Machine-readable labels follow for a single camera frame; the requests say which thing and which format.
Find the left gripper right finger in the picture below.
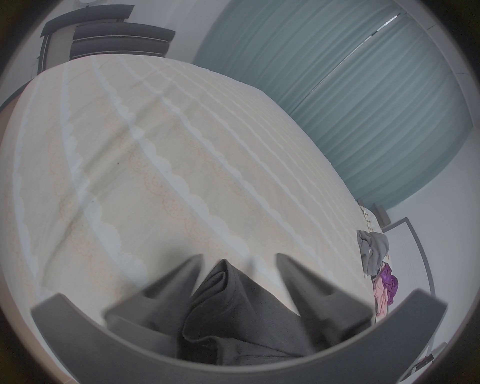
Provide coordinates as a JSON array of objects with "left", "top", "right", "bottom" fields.
[{"left": 275, "top": 253, "right": 376, "bottom": 352}]

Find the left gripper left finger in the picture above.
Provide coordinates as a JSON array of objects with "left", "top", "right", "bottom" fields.
[{"left": 104, "top": 254, "right": 205, "bottom": 347}]

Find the black T-shirt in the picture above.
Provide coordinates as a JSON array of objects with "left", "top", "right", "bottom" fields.
[{"left": 180, "top": 259, "right": 331, "bottom": 366}]

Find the bed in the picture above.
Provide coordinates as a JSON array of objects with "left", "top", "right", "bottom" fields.
[{"left": 0, "top": 52, "right": 436, "bottom": 338}]

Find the pink garment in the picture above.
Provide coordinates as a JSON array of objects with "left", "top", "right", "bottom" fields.
[{"left": 372, "top": 275, "right": 391, "bottom": 317}]

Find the purple garment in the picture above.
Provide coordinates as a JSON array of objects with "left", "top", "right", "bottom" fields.
[{"left": 379, "top": 262, "right": 398, "bottom": 305}]

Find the grey garment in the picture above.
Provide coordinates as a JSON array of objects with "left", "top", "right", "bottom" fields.
[{"left": 356, "top": 229, "right": 390, "bottom": 276}]

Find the grey bedside table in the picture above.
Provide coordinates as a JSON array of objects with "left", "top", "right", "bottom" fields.
[{"left": 369, "top": 202, "right": 391, "bottom": 226}]

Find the black chest of drawers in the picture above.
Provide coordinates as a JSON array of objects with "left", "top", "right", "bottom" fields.
[{"left": 39, "top": 4, "right": 177, "bottom": 72}]

